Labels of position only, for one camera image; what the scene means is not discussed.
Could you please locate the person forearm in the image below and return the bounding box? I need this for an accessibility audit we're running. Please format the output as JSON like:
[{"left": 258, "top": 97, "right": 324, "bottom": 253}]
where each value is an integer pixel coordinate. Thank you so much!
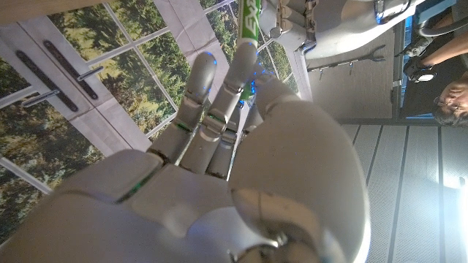
[{"left": 426, "top": 31, "right": 468, "bottom": 69}]

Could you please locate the printed window backdrop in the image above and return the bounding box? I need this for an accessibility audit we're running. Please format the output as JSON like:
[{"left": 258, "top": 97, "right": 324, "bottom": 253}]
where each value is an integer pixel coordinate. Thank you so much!
[{"left": 0, "top": 0, "right": 315, "bottom": 245}]

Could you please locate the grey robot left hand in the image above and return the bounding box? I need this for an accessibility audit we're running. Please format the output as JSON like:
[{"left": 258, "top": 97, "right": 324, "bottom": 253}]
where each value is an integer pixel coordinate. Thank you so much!
[{"left": 257, "top": 0, "right": 427, "bottom": 61}]

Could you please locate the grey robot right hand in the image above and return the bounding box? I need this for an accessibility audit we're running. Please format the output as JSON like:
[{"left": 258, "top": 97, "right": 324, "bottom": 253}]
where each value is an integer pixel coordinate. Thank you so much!
[{"left": 0, "top": 42, "right": 372, "bottom": 263}]

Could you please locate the white green marker body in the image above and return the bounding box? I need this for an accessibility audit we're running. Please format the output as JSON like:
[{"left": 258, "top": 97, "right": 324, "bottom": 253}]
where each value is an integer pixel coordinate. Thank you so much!
[{"left": 236, "top": 0, "right": 263, "bottom": 47}]

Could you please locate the person head with glasses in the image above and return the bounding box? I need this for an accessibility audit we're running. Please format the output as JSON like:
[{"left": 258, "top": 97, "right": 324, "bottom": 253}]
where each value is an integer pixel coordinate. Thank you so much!
[{"left": 433, "top": 71, "right": 468, "bottom": 129}]

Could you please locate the black door handle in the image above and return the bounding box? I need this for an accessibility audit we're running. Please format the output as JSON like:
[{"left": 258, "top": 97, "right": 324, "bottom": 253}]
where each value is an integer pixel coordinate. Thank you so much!
[{"left": 306, "top": 44, "right": 387, "bottom": 72}]

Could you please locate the green marker cap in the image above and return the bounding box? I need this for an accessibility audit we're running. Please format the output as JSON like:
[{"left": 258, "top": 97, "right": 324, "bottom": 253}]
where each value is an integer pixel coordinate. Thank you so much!
[{"left": 239, "top": 80, "right": 257, "bottom": 107}]

